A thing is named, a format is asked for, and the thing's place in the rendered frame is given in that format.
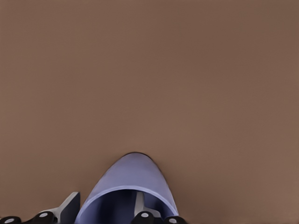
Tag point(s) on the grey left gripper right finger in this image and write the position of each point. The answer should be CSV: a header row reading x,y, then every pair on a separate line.
x,y
141,210

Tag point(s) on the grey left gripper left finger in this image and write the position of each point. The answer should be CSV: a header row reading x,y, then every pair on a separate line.
x,y
66,207

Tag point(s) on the blue cup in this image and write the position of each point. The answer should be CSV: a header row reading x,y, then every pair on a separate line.
x,y
133,172

